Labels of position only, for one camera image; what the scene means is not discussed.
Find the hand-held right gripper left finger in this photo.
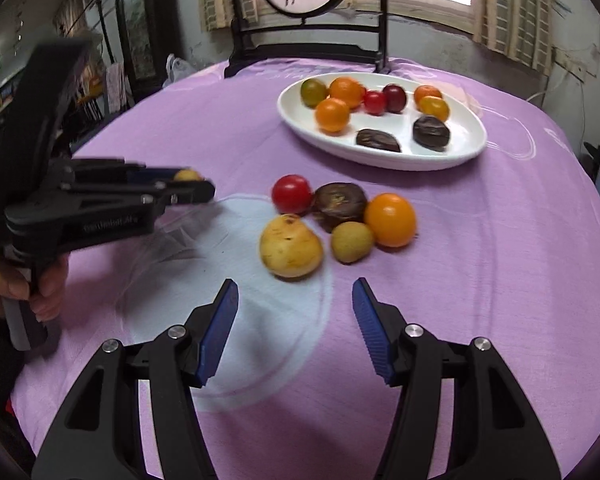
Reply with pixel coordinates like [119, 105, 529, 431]
[31, 279, 240, 480]

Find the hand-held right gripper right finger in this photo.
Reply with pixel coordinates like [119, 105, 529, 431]
[351, 276, 563, 480]

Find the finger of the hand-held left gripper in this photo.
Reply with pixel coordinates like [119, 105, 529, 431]
[72, 177, 217, 212]
[72, 157, 201, 184]

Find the green-yellow fruit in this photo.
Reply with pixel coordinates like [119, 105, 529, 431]
[300, 78, 328, 108]

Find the orange-yellow tomato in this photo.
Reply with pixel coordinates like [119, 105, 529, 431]
[315, 98, 351, 134]

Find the white oval plate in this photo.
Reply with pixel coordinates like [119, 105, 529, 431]
[276, 72, 488, 171]

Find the large orange mandarin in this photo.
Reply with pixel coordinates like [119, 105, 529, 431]
[329, 76, 365, 109]

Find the wrinkled dark brown passion fruit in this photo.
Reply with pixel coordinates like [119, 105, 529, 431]
[356, 129, 402, 152]

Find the round dark brown passion fruit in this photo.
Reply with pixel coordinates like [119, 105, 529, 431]
[412, 115, 451, 151]

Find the red cherry tomato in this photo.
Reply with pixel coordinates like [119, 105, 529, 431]
[363, 90, 387, 115]
[272, 175, 314, 215]

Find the dark red plum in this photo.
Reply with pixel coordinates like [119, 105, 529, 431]
[383, 84, 408, 113]

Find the small orange tomato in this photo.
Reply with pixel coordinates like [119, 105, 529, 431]
[420, 96, 451, 122]

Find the small orange mandarin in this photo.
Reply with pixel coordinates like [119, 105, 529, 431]
[413, 85, 443, 106]

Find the person's left hand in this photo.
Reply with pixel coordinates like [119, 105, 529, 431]
[0, 247, 72, 324]

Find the small green fruit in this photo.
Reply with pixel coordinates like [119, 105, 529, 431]
[331, 221, 375, 264]

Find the pink hanging cloth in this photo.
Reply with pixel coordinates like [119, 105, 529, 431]
[104, 63, 132, 107]

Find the white plastic bag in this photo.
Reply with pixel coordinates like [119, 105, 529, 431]
[164, 53, 199, 87]

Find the yellow spotted fruit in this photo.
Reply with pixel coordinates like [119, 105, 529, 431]
[259, 214, 324, 280]

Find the purple tablecloth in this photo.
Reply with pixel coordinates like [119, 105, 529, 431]
[12, 57, 600, 480]

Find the dark wooden framed cabinet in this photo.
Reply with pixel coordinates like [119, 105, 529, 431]
[111, 0, 184, 102]

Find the white cable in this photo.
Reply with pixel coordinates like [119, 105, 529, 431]
[526, 66, 569, 104]

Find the white wall power strip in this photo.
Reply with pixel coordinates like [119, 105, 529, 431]
[551, 46, 587, 79]

